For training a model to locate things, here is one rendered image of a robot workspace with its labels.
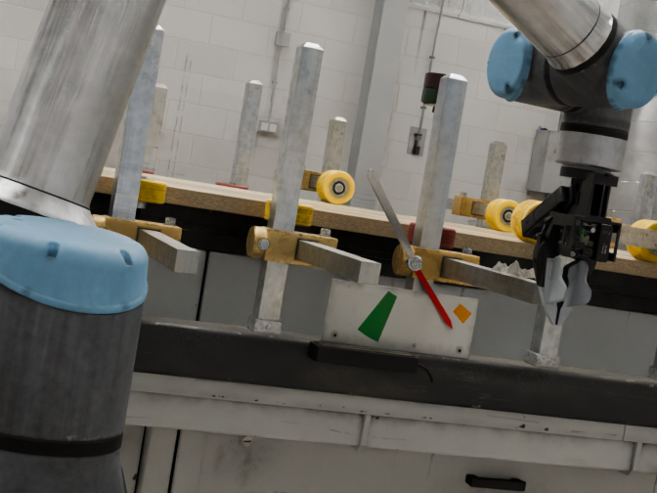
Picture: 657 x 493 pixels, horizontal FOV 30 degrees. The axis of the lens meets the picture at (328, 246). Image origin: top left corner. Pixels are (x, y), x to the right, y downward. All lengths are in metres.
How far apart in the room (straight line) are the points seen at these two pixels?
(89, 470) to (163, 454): 1.08
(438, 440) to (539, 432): 0.19
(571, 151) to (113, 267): 0.77
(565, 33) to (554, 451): 0.98
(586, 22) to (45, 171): 0.62
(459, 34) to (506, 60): 8.42
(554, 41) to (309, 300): 0.91
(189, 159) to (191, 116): 0.32
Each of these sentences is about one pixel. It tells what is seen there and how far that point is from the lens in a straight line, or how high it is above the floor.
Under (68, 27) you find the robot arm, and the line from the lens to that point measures 1.25.
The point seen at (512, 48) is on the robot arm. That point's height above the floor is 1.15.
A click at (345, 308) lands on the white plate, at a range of 1.96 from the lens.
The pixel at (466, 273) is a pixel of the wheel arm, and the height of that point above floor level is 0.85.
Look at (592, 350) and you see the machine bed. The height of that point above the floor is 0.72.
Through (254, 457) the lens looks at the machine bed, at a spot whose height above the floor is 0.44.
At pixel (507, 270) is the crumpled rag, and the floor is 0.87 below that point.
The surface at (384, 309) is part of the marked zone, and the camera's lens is 1.98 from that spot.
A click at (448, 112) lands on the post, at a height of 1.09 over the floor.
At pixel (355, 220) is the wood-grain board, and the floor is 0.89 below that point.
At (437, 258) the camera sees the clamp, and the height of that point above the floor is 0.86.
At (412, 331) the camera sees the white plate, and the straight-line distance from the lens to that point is 2.00.
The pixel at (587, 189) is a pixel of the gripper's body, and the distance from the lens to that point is 1.64.
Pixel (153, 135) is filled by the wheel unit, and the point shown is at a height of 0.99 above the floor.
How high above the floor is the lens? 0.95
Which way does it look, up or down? 3 degrees down
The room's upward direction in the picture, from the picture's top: 10 degrees clockwise
